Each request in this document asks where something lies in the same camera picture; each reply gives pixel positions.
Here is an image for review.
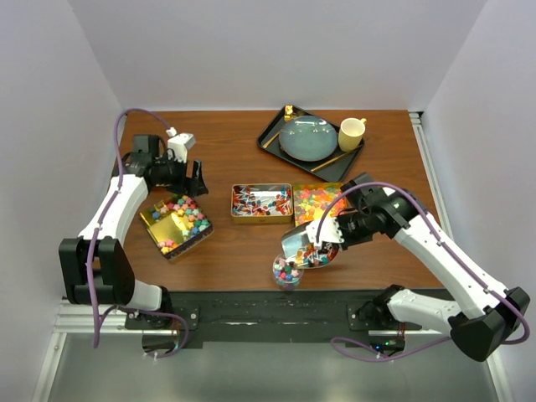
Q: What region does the tin of star candies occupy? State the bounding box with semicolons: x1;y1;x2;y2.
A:
139;195;214;260

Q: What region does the clear glass jar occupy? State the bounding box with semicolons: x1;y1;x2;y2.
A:
272;255;304;291

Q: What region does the blue-grey plate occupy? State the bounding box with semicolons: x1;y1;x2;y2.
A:
279;116;338;162

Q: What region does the purple cable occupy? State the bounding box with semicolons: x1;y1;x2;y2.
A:
85;107;190;359
315;180;531;362

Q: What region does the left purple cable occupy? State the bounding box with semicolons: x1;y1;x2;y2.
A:
85;107;190;359

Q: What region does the gold chopstick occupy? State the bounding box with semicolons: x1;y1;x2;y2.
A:
311;152;352;173

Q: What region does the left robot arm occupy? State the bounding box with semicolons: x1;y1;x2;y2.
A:
59;129;214;328

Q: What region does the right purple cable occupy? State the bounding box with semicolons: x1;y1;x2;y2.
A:
315;180;531;362

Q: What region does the gold spoon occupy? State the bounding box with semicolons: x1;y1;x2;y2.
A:
284;105;294;122

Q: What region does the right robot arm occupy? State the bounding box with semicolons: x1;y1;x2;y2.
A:
338;173;531;362

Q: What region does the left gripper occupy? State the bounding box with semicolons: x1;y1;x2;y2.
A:
153;152;208;198

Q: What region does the tin of gummy candies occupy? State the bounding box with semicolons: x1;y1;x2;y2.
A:
292;183;343;226

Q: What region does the tin of lollipops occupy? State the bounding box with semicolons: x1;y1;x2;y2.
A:
230;183;294;224

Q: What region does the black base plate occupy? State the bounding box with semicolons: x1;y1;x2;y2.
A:
125;290;420;357

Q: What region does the metal scoop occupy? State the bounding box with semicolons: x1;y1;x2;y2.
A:
281;222;340;269

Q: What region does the yellow cup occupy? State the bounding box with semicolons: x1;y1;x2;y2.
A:
338;118;367;152

